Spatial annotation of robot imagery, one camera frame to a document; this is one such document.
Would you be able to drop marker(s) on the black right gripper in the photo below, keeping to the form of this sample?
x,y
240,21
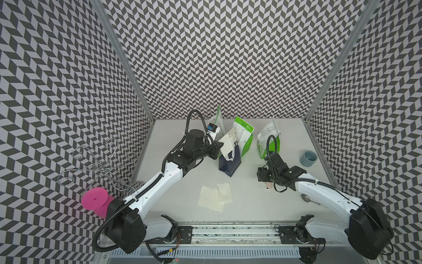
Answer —
x,y
261,174

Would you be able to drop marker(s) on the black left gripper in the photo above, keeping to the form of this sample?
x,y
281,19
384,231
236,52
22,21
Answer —
x,y
216,146

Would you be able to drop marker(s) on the navy and cream tote bag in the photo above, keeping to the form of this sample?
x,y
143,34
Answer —
x,y
229,166

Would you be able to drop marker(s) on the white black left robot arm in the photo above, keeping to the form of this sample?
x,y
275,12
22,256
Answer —
x,y
126,226

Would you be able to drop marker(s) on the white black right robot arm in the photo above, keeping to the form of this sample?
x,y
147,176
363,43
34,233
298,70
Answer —
x,y
363,225

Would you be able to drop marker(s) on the green white tea bag left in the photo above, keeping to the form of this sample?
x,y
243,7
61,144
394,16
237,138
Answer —
x,y
218,120

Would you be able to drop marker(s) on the green white tea bag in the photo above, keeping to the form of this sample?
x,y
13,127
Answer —
x,y
244,134
218,120
269,139

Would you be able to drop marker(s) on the green white tea bag middle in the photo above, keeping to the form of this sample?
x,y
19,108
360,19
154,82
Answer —
x,y
244,134

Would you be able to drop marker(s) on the green white tea bag right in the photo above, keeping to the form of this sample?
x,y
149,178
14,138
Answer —
x,y
269,139

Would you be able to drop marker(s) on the silver spoon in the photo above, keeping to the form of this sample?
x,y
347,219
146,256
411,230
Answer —
x,y
306,198

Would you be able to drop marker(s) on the blue-grey ceramic cup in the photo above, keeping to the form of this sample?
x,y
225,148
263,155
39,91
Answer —
x,y
308,158

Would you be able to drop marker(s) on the pink plastic disc spool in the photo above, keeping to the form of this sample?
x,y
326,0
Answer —
x,y
97,200

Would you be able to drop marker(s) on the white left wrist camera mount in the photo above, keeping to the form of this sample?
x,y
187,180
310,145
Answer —
x,y
213,131

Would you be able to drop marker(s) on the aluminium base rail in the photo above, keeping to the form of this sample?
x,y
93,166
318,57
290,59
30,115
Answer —
x,y
239,241

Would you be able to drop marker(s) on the silver wire rack stand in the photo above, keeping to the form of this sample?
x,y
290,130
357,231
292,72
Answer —
x,y
100,168

